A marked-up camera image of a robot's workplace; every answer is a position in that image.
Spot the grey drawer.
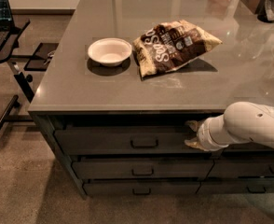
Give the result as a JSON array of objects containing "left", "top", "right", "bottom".
[
  {"left": 83, "top": 179, "right": 200, "bottom": 196},
  {"left": 198, "top": 180, "right": 274, "bottom": 194},
  {"left": 226, "top": 143, "right": 272, "bottom": 152},
  {"left": 54, "top": 126, "right": 201, "bottom": 155},
  {"left": 72, "top": 158, "right": 212, "bottom": 179},
  {"left": 209, "top": 156, "right": 274, "bottom": 178}
]

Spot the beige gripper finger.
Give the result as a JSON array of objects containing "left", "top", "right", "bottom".
[
  {"left": 185, "top": 120, "right": 203, "bottom": 132},
  {"left": 185, "top": 138, "right": 205, "bottom": 151}
]

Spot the brown chip bag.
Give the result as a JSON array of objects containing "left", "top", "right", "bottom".
[{"left": 133, "top": 20, "right": 222, "bottom": 77}]

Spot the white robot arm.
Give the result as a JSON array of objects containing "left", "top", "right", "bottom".
[{"left": 185, "top": 102, "right": 274, "bottom": 151}]

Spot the grey cabinet counter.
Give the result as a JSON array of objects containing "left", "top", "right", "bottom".
[{"left": 29, "top": 0, "right": 274, "bottom": 197}]

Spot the white paper bowl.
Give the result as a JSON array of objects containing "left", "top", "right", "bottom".
[{"left": 88, "top": 38, "right": 132, "bottom": 67}]

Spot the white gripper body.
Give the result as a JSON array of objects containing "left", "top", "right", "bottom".
[{"left": 197, "top": 115, "right": 229, "bottom": 151}]

